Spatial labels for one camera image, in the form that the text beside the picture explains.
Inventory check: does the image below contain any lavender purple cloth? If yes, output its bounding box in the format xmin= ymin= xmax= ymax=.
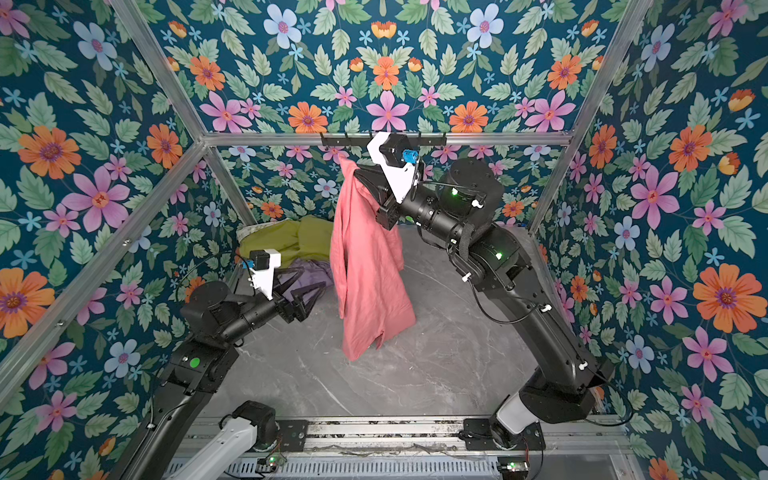
xmin=276 ymin=259 xmax=334 ymax=301

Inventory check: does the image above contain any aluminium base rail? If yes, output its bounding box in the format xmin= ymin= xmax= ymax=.
xmin=134 ymin=415 xmax=631 ymax=460

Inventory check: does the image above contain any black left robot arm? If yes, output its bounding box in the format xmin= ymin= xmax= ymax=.
xmin=110 ymin=269 xmax=326 ymax=479

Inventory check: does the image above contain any green circuit board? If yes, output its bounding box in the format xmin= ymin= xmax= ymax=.
xmin=257 ymin=453 xmax=287 ymax=473
xmin=497 ymin=458 xmax=530 ymax=480

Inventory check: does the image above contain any black hook rail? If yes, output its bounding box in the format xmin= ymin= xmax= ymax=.
xmin=320 ymin=132 xmax=448 ymax=147

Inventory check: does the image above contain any white perforated cable tray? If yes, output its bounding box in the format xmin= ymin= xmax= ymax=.
xmin=149 ymin=458 xmax=502 ymax=480

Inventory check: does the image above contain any right green circuit board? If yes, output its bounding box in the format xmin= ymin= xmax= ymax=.
xmin=497 ymin=458 xmax=530 ymax=480

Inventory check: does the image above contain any pink cloth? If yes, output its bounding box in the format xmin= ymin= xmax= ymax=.
xmin=330 ymin=159 xmax=416 ymax=361

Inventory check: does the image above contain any yellow-green cloth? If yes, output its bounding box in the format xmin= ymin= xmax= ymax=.
xmin=238 ymin=216 xmax=333 ymax=267

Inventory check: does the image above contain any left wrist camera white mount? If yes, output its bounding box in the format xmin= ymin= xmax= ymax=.
xmin=246 ymin=249 xmax=282 ymax=300

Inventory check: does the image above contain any left green circuit board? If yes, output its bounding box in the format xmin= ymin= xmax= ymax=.
xmin=257 ymin=453 xmax=287 ymax=473

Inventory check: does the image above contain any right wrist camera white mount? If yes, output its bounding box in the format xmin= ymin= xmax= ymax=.
xmin=367 ymin=141 xmax=419 ymax=204

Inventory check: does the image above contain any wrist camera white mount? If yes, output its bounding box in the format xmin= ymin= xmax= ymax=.
xmin=246 ymin=249 xmax=282 ymax=300
xmin=367 ymin=141 xmax=419 ymax=204

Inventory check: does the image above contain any white cloth under pile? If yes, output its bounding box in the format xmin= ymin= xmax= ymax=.
xmin=236 ymin=221 xmax=280 ymax=242

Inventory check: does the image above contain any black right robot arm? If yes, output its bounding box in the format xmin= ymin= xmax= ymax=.
xmin=354 ymin=158 xmax=614 ymax=450

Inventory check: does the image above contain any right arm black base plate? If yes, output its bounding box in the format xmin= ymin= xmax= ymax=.
xmin=458 ymin=418 xmax=546 ymax=451

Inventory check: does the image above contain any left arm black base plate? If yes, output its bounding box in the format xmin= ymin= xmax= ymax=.
xmin=253 ymin=419 xmax=310 ymax=453

